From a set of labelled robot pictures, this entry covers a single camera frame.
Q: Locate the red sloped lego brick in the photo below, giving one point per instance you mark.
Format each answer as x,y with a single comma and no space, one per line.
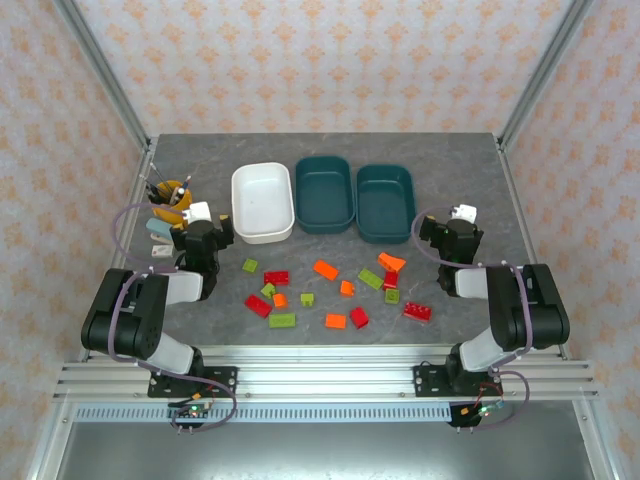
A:
359,317

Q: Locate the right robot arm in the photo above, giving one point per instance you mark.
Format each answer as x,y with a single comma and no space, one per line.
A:
525,310

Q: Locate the small eraser items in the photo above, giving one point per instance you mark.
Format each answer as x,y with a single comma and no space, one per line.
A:
160,228

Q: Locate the small white red box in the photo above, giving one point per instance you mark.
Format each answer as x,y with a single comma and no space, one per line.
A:
162,249

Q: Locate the yellow pen cup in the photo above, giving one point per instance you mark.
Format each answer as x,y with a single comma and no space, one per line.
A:
185,200

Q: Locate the white marker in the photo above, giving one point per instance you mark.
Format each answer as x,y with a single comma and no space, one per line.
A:
176,195

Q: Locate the white plastic container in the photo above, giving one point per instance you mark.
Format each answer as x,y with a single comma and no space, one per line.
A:
262,205

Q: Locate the black marker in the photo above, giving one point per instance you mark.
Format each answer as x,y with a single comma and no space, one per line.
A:
152,191

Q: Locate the teal plastic container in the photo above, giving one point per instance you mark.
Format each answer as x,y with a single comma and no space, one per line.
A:
385,205
325,195

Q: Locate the silver blue pen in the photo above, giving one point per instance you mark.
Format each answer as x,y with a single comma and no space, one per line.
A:
187,182

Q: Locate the thin metal rod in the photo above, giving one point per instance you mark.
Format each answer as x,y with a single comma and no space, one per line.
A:
159,175

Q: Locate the square green lego brick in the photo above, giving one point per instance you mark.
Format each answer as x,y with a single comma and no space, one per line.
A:
392,296

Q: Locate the long orange lego brick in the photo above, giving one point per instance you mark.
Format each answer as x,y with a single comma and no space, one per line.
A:
326,270

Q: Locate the flat orange lego brick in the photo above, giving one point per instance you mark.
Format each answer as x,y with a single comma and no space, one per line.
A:
335,321

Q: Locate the small circuit board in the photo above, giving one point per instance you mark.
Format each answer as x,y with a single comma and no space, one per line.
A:
482,411
192,411

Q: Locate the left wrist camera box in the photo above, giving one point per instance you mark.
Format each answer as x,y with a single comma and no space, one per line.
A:
197,212

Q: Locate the aluminium table side rail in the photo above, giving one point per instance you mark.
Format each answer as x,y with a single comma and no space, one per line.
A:
517,200
141,170

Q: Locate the aluminium frame post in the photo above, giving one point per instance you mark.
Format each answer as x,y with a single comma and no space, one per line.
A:
540,75
104,75

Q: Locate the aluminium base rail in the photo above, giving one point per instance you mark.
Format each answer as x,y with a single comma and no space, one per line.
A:
325,375

